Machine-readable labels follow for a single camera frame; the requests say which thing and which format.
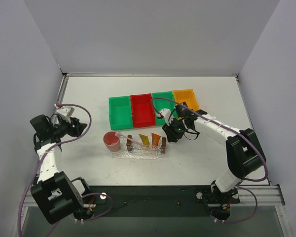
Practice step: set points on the white toothbrush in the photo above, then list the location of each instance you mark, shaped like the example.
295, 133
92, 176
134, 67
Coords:
119, 134

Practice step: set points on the brown tray handle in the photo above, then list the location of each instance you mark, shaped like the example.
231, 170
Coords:
163, 145
129, 143

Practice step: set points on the aluminium table edge rail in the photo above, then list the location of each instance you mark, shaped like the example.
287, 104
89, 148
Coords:
105, 86

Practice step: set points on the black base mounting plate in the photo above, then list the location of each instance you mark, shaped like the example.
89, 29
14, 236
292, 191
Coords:
155, 201

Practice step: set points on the orange toothpaste tube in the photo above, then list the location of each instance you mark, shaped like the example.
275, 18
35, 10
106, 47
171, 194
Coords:
155, 139

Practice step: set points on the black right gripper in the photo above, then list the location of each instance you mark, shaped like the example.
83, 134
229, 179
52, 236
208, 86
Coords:
172, 131

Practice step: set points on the left green plastic bin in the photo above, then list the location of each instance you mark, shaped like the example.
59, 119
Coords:
120, 113

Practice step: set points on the yellow toothpaste tube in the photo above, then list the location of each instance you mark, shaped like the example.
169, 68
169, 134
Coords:
145, 140

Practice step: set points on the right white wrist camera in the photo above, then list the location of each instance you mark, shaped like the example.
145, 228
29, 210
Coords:
167, 115

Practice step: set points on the red plastic bin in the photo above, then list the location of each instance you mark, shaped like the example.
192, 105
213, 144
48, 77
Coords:
142, 112

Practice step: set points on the pink plastic cup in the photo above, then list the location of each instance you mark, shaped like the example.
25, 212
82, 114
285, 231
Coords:
111, 141

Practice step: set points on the front aluminium rail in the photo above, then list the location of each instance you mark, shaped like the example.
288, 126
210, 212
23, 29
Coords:
264, 195

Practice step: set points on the orange plastic bin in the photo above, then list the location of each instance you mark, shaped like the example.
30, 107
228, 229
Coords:
187, 96

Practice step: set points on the clear textured glass tray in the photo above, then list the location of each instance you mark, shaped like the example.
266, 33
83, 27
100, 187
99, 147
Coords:
138, 152

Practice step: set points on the green plastic bin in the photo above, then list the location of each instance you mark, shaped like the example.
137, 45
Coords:
162, 104
120, 113

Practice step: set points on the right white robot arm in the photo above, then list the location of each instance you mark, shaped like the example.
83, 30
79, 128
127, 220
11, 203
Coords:
243, 151

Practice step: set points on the right green plastic bin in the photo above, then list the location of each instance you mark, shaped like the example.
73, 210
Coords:
162, 104

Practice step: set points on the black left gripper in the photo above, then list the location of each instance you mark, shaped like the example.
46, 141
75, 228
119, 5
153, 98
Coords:
73, 126

